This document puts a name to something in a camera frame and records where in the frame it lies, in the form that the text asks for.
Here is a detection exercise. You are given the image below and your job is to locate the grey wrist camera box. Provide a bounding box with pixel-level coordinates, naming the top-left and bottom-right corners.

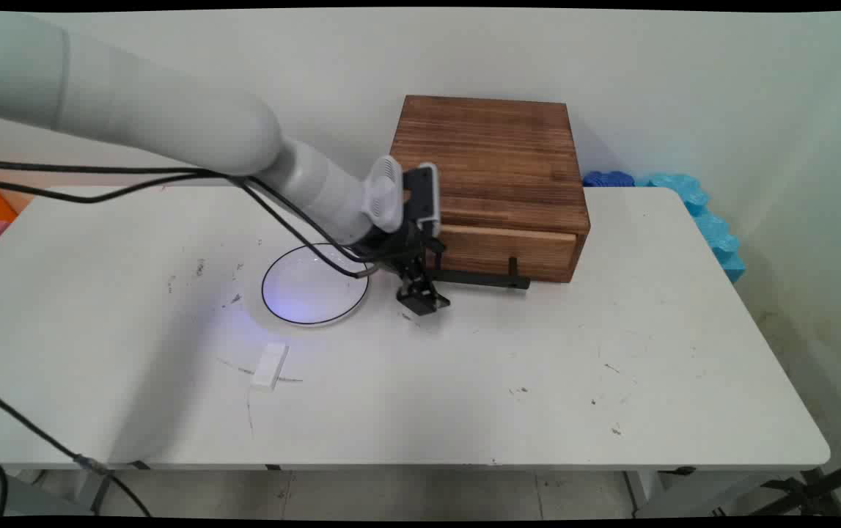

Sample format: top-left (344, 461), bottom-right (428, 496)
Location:
top-left (403, 163), bottom-right (441, 227)

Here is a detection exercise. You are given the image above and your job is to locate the brown wooden drawer box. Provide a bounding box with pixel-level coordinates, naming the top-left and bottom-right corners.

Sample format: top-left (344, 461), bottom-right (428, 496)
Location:
top-left (389, 95), bottom-right (592, 285)

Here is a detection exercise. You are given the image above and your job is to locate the white plate with dark rim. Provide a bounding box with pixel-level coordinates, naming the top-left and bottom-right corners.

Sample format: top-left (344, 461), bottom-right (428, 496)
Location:
top-left (261, 243), bottom-right (370, 326)

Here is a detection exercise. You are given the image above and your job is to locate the black cable over table edge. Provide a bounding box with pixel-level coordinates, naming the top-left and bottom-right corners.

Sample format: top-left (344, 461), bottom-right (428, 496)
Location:
top-left (0, 381), bottom-right (153, 518)

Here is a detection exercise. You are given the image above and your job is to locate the black tripod leg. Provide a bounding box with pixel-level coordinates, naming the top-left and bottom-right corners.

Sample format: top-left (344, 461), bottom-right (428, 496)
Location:
top-left (746, 453), bottom-right (841, 517)

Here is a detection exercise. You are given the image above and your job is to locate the black drawer handle bar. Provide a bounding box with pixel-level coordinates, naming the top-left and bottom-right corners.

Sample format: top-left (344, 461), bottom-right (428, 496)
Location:
top-left (426, 256), bottom-right (531, 290)

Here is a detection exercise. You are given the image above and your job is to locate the dark blue foam piece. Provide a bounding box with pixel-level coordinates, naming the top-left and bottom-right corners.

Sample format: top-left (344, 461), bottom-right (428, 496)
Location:
top-left (583, 171), bottom-right (636, 188)

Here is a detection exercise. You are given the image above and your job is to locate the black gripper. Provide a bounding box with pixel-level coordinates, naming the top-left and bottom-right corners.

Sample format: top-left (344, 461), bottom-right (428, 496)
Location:
top-left (356, 217), bottom-right (452, 316)

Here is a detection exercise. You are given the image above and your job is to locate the small white rectangular block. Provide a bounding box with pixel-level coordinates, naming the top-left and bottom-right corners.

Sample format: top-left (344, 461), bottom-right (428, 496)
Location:
top-left (251, 342), bottom-right (290, 390)

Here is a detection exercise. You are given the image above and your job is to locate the light blue foam piece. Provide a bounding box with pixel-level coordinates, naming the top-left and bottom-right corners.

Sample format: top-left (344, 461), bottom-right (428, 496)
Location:
top-left (636, 173), bottom-right (746, 284)

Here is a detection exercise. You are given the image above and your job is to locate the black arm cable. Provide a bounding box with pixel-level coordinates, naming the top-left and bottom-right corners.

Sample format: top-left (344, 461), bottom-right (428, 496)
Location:
top-left (0, 159), bottom-right (378, 279)

